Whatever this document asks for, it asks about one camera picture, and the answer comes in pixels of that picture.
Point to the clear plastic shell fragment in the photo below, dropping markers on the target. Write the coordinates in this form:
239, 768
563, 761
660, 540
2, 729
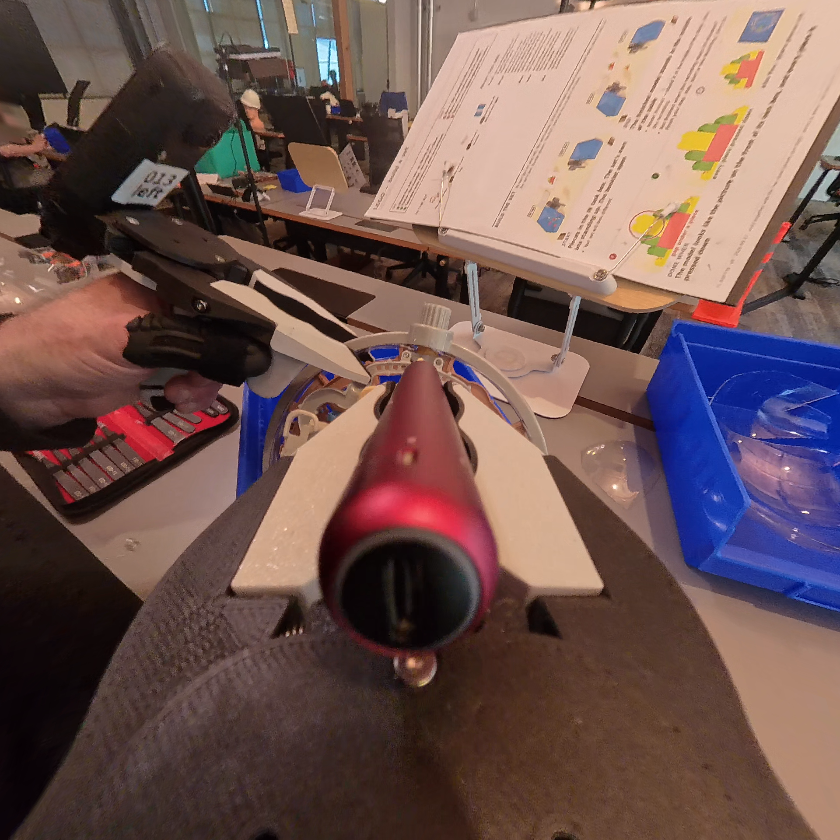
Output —
617, 469

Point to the blue plastic bin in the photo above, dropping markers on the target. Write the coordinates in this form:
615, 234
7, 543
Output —
695, 512
253, 446

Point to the person's left hand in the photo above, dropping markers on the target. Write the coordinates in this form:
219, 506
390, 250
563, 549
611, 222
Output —
65, 354

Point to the wooden pillar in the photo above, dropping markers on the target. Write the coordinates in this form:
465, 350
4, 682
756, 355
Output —
344, 46

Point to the red black tweezers case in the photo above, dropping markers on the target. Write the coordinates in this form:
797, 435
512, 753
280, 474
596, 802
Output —
131, 433

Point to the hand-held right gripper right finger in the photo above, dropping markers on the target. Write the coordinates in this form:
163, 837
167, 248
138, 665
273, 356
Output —
531, 525

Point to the green tote bag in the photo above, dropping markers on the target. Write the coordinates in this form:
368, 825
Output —
220, 154

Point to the orange plastic bracket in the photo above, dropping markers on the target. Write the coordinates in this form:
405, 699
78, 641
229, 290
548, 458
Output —
718, 312

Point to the wooden white book stand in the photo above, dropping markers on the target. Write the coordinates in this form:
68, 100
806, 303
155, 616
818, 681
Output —
525, 377

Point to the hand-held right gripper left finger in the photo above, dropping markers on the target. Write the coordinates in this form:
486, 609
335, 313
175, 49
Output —
289, 525

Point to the red electric screwdriver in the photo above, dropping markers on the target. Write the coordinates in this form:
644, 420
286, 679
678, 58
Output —
407, 499

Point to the printed instruction sheet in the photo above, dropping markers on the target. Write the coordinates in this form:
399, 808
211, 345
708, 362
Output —
558, 131

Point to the small wooden book stand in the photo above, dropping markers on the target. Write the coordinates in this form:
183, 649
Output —
315, 164

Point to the plastic marble maze toy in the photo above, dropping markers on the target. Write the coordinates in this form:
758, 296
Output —
430, 328

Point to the small blue bin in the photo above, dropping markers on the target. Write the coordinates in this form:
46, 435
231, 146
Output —
292, 180
394, 102

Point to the long grey background table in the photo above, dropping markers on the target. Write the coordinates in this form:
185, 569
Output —
289, 207

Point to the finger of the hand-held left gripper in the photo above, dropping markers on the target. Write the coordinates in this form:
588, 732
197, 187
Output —
315, 351
295, 302

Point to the person's left forearm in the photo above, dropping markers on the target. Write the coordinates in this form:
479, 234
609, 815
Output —
39, 433

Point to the black desk mat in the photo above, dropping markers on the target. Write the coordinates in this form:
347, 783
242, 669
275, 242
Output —
52, 590

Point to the set of black tweezers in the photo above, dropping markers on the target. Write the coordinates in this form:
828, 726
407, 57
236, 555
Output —
161, 425

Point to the clear plastic dome shell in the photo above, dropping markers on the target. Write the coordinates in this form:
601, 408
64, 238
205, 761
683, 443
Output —
787, 446

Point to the white hard hat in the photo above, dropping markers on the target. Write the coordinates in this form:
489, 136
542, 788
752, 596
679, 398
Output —
250, 97

